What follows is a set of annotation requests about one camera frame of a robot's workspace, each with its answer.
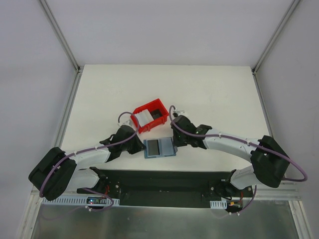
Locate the grey credit card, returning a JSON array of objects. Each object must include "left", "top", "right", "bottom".
[{"left": 147, "top": 139, "right": 160, "bottom": 156}]

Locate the blue card holder wallet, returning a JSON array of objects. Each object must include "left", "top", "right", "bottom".
[{"left": 144, "top": 137, "right": 177, "bottom": 159}]

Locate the black credit card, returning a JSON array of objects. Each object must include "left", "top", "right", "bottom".
[{"left": 151, "top": 109, "right": 162, "bottom": 120}]

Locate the red plastic bin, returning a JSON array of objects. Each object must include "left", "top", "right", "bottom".
[{"left": 131, "top": 99, "right": 169, "bottom": 134}]

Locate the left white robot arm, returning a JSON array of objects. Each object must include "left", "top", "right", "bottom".
[{"left": 28, "top": 125, "right": 146, "bottom": 201}]

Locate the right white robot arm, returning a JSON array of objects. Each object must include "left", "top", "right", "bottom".
[{"left": 170, "top": 115, "right": 290, "bottom": 197}]

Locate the white cards stack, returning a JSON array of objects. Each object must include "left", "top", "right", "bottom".
[{"left": 135, "top": 110, "right": 153, "bottom": 127}]

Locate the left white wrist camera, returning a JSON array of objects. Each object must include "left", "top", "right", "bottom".
[{"left": 118, "top": 119, "right": 134, "bottom": 128}]

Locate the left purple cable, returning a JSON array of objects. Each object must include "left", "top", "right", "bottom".
[{"left": 39, "top": 111, "right": 140, "bottom": 199}]

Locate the right white cable duct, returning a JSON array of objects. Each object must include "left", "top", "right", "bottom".
[{"left": 209, "top": 200, "right": 227, "bottom": 210}]

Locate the white cable duct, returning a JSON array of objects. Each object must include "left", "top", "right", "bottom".
[
  {"left": 49, "top": 196, "right": 120, "bottom": 207},
  {"left": 209, "top": 200, "right": 227, "bottom": 210}
]

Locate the left white cable duct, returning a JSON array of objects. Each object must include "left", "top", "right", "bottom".
[{"left": 49, "top": 196, "right": 120, "bottom": 207}]

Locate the aluminium rail profile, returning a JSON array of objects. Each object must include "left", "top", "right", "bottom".
[{"left": 256, "top": 182, "right": 301, "bottom": 201}]

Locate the left aluminium frame post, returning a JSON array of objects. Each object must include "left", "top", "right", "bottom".
[{"left": 38, "top": 0, "right": 81, "bottom": 73}]

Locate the aluminium frame post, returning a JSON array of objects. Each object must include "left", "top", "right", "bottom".
[
  {"left": 252, "top": 0, "right": 302, "bottom": 75},
  {"left": 38, "top": 0, "right": 81, "bottom": 73}
]

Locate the right aluminium frame post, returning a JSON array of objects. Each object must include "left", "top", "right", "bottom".
[{"left": 252, "top": 0, "right": 302, "bottom": 75}]

